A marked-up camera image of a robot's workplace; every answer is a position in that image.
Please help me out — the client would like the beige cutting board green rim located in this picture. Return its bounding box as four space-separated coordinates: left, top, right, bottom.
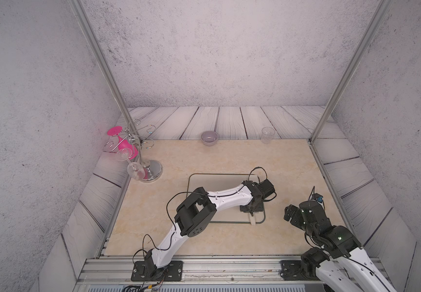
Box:
187 173 266 225

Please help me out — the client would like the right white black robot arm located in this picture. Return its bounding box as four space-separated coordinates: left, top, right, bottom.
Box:
280 200 396 292

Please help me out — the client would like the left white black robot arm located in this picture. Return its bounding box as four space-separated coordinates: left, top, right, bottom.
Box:
143 179 276 281

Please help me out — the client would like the clear plastic cup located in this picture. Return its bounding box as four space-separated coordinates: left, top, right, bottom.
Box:
260 127 276 144

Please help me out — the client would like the grey ceramic bowl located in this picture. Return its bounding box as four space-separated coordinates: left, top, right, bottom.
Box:
201 131 219 147

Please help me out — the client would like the chrome wine glass rack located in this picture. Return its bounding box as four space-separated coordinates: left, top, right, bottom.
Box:
105 125 163 183

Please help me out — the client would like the clear wine glass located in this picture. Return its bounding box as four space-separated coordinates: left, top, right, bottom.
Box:
126 161 146 181

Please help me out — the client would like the pink wine glass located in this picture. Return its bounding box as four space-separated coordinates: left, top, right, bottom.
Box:
105 126 139 161

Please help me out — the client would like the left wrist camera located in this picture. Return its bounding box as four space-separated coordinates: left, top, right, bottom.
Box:
258 179 276 201

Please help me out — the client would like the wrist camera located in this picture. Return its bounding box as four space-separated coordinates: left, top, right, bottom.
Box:
258 179 276 201
313 193 323 204

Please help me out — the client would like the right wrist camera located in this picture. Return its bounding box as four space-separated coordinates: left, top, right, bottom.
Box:
313 193 323 204

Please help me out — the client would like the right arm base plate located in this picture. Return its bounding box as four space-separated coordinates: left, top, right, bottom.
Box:
280 260 319 281

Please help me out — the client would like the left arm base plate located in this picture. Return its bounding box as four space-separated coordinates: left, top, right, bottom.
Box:
131 261 183 282

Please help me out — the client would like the aluminium mounting rail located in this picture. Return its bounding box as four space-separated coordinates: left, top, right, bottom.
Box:
74 255 325 292

